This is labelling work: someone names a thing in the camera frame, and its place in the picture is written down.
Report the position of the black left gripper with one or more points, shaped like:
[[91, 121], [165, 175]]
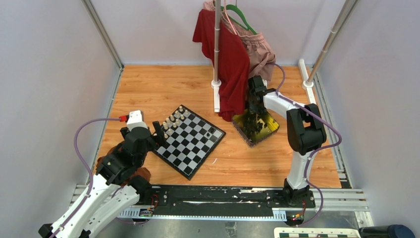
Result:
[[160, 137]]

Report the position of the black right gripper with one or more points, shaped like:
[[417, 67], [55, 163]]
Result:
[[252, 108]]

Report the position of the black white chessboard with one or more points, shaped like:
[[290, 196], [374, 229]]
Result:
[[184, 150]]

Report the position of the yellow metal tin tray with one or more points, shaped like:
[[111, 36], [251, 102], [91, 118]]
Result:
[[271, 129]]

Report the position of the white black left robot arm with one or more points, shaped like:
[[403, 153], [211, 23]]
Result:
[[120, 181]]

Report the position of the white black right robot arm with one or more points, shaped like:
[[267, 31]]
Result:
[[305, 134]]

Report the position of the cream chess pieces row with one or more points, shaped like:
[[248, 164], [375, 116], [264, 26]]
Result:
[[174, 121]]

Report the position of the black chess pieces in tin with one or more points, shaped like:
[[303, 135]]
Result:
[[252, 124]]

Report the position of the pink hanging garment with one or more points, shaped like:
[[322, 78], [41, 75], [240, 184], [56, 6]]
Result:
[[261, 55]]

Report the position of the dark red hanging shirt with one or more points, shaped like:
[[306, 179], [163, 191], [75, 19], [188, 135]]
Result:
[[233, 63]]

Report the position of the brown crumpled cloth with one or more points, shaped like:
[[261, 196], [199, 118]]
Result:
[[142, 171]]

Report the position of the white centre rack foot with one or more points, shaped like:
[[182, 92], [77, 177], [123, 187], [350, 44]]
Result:
[[216, 95]]

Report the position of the white rack foot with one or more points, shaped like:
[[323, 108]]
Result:
[[216, 95], [307, 85]]

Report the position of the white right rack foot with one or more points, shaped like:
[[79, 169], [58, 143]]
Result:
[[307, 85]]

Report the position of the green clothes hanger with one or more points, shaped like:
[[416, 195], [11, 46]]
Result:
[[233, 7]]

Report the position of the silver centre rack pole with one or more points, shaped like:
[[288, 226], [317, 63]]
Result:
[[217, 4]]

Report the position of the silver rack pole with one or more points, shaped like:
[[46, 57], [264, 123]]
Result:
[[342, 17], [217, 4]]

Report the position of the silver right rack pole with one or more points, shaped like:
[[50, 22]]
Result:
[[342, 17]]

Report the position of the green white chessboard box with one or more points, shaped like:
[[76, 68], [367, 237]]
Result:
[[315, 233]]

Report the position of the dark blue cylinder object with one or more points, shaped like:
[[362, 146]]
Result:
[[391, 231]]

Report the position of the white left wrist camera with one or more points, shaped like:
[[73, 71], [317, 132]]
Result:
[[136, 119]]

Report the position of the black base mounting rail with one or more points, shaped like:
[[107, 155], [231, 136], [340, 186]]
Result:
[[194, 201]]

